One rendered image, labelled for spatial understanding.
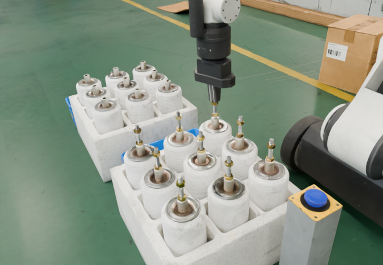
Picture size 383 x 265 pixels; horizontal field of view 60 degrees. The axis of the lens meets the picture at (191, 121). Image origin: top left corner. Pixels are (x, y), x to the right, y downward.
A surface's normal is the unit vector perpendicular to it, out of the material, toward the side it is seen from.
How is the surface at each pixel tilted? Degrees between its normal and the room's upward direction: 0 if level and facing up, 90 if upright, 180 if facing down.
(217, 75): 90
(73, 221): 0
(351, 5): 90
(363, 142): 62
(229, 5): 90
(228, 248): 90
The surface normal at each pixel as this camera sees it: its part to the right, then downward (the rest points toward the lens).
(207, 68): -0.62, 0.44
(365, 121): -0.63, -0.41
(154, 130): 0.49, 0.43
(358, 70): -0.79, 0.36
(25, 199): -0.05, -0.85
